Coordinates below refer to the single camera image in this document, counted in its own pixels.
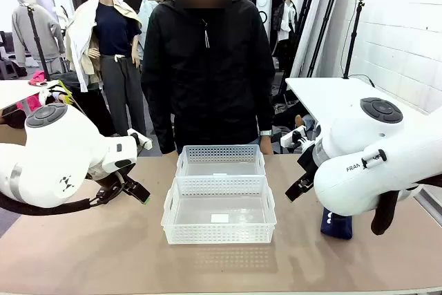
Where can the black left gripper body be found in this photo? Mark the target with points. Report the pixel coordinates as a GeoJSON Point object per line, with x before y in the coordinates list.
{"type": "Point", "coordinates": [114, 184]}

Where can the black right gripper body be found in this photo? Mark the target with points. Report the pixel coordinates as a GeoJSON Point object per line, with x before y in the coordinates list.
{"type": "Point", "coordinates": [308, 165]}

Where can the navy Campus zipper pouch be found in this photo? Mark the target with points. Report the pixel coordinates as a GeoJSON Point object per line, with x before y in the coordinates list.
{"type": "Point", "coordinates": [336, 227]}

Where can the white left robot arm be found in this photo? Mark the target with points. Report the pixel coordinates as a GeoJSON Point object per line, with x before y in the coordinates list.
{"type": "Point", "coordinates": [52, 157]}

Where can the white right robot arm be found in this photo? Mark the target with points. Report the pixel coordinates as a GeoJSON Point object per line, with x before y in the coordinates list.
{"type": "Point", "coordinates": [366, 157]}

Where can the person's left hand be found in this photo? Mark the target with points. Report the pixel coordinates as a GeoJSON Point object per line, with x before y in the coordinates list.
{"type": "Point", "coordinates": [266, 144]}

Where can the silver wristwatch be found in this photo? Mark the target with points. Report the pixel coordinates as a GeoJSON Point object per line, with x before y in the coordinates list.
{"type": "Point", "coordinates": [266, 133]}

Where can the small white perforated plastic basket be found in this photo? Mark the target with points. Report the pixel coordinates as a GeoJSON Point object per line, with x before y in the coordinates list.
{"type": "Point", "coordinates": [221, 155]}

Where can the large white perforated plastic basket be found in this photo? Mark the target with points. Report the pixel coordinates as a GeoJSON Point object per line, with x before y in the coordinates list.
{"type": "Point", "coordinates": [219, 233]}

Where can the pink cloth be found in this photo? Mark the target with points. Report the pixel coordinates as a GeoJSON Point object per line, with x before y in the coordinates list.
{"type": "Point", "coordinates": [37, 79]}

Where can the white table with metal leg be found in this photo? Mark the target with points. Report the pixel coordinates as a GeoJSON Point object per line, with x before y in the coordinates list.
{"type": "Point", "coordinates": [17, 93]}

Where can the person in black jacket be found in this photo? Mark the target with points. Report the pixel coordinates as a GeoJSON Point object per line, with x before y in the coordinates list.
{"type": "Point", "coordinates": [207, 77]}

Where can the mannequin with navy shirt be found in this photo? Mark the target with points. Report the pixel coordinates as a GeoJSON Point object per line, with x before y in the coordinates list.
{"type": "Point", "coordinates": [114, 49]}

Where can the white tower fan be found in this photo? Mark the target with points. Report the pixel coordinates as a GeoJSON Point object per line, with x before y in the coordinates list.
{"type": "Point", "coordinates": [264, 5]}

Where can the mannequin in grey hoodie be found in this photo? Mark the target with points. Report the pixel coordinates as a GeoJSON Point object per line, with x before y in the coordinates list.
{"type": "Point", "coordinates": [27, 32]}

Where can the mannequin in light blue jacket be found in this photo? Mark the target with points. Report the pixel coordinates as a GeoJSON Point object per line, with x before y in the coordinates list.
{"type": "Point", "coordinates": [146, 11]}

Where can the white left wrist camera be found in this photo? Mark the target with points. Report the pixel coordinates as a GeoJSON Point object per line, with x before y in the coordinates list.
{"type": "Point", "coordinates": [141, 139]}

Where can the lime green frame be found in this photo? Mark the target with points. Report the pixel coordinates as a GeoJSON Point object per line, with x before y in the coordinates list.
{"type": "Point", "coordinates": [65, 91]}

